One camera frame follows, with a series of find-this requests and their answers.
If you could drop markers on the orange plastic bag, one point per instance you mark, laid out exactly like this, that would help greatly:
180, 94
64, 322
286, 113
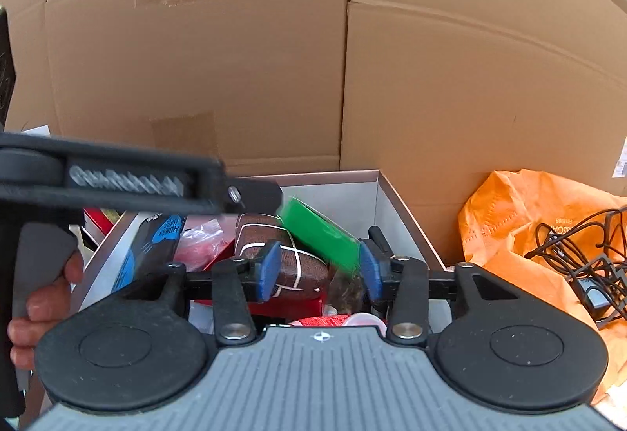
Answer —
504, 225

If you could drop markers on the flat red box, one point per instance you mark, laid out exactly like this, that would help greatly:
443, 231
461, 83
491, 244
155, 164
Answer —
289, 307

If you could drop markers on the black power adapter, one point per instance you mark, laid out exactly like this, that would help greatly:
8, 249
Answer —
592, 296

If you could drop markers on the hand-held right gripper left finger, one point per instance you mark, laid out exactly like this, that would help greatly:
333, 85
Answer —
269, 270

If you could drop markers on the large cardboard backdrop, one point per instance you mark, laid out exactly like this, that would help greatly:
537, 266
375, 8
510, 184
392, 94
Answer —
294, 44

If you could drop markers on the brown cardboard storage box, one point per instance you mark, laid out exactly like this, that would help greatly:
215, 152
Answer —
343, 201

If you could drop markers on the brown box with white stripes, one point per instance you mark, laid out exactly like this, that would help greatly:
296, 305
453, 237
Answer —
303, 269

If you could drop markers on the person's left hand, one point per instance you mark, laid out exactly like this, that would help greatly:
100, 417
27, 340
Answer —
44, 306

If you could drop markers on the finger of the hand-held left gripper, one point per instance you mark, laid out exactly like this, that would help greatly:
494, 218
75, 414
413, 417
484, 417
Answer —
257, 197

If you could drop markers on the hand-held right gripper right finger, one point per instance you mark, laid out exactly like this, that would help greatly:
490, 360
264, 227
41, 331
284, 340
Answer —
370, 274

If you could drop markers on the blue black packet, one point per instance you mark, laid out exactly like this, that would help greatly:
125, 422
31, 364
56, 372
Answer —
156, 235

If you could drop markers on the red transparent plastic bag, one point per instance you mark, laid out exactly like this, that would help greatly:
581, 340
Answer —
205, 242

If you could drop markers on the green packet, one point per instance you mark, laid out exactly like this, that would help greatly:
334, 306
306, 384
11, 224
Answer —
323, 235

